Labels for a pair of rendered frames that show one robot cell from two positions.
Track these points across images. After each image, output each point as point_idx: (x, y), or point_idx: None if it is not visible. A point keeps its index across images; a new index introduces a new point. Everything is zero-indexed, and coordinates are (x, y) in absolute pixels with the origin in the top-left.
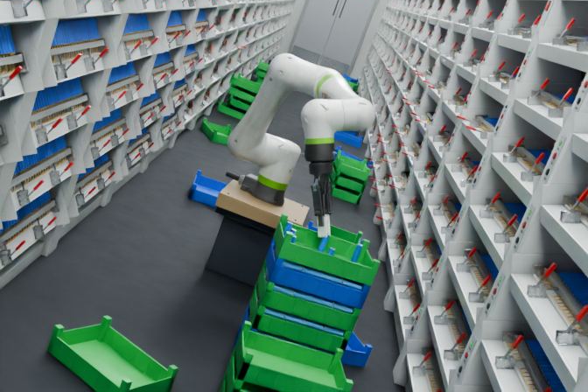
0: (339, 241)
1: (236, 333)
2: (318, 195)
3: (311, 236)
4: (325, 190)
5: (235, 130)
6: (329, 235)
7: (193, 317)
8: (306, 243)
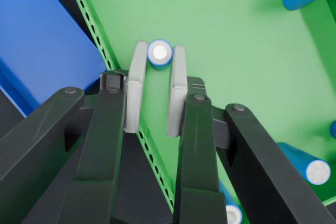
0: (86, 2)
1: (131, 154)
2: (321, 209)
3: (140, 119)
4: (181, 212)
5: None
6: (162, 39)
7: (146, 221)
8: (144, 121)
